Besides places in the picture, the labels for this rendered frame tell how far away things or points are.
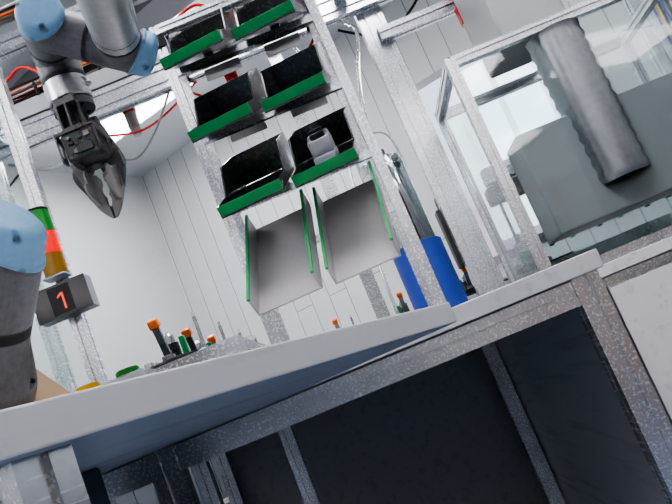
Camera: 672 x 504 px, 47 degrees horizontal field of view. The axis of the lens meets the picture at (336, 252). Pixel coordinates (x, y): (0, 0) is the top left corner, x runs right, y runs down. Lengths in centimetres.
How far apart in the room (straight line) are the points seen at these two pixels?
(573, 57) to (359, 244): 103
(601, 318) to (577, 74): 111
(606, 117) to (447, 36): 270
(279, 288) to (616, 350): 59
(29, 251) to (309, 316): 434
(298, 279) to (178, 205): 444
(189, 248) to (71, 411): 527
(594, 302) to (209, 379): 79
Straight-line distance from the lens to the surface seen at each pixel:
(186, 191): 579
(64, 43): 136
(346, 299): 504
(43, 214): 177
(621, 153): 221
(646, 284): 206
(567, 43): 229
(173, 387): 59
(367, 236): 146
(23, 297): 95
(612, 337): 128
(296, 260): 148
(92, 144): 135
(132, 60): 133
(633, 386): 128
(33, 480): 52
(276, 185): 144
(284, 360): 70
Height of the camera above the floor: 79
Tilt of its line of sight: 10 degrees up
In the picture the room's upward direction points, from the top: 22 degrees counter-clockwise
